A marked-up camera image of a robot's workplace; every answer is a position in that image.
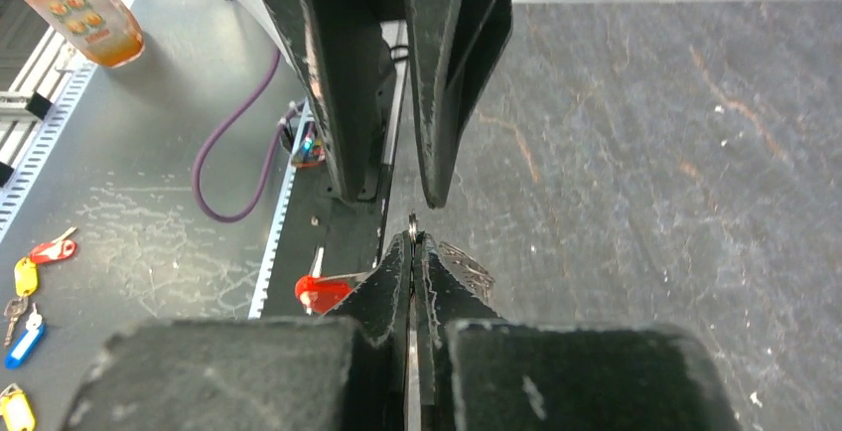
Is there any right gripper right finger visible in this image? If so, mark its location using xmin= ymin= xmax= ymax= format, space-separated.
xmin=412 ymin=236 xmax=739 ymax=430

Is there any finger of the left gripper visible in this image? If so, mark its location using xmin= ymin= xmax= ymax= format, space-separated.
xmin=262 ymin=0 xmax=389 ymax=203
xmin=404 ymin=0 xmax=513 ymax=209

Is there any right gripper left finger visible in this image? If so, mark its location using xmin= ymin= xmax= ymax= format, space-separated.
xmin=60 ymin=233 xmax=411 ymax=430

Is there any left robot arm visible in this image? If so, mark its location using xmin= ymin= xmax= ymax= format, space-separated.
xmin=237 ymin=0 xmax=512 ymax=209

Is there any orange drink bottle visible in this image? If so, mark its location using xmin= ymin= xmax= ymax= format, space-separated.
xmin=24 ymin=0 xmax=145 ymax=68

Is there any red key tag with key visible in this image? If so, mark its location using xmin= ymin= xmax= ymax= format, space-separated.
xmin=29 ymin=226 xmax=77 ymax=265

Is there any blue white key tag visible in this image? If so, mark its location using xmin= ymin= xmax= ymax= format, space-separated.
xmin=4 ymin=304 xmax=47 ymax=369

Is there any yellow key tag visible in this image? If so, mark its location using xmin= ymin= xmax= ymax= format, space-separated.
xmin=1 ymin=383 xmax=36 ymax=431
xmin=14 ymin=256 xmax=39 ymax=297

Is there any bare metal key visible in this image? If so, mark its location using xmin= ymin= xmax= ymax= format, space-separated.
xmin=3 ymin=296 xmax=29 ymax=348

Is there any slotted cable duct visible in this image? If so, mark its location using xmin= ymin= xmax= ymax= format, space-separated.
xmin=246 ymin=101 xmax=314 ymax=321

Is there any aluminium frame rail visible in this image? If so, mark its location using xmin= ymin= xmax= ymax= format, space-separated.
xmin=1 ymin=0 xmax=134 ymax=238

